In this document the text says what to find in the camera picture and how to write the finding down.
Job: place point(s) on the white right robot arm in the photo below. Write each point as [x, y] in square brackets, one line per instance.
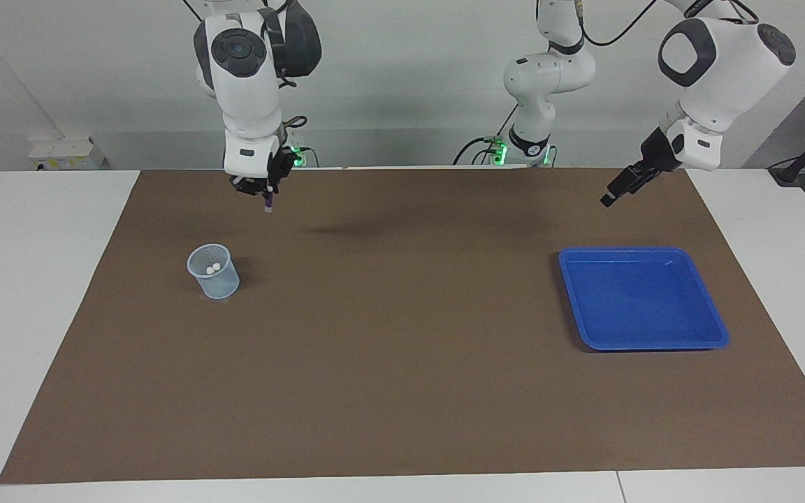
[249, 84]

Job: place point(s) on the purple pen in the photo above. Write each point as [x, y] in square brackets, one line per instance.
[269, 201]

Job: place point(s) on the light blue mesh cup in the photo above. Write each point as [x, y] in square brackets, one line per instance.
[215, 286]

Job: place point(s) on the green lit base connector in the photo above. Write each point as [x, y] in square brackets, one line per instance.
[298, 155]
[499, 154]

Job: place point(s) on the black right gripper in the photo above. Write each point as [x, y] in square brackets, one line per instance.
[278, 168]

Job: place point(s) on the brown table mat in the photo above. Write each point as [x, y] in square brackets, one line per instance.
[402, 349]

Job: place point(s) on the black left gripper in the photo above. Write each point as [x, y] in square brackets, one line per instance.
[661, 154]

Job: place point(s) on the white socket box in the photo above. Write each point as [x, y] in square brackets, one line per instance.
[67, 154]

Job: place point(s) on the blue plastic tray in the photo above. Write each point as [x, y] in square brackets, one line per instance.
[640, 300]

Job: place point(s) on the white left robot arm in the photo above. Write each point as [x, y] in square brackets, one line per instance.
[717, 70]

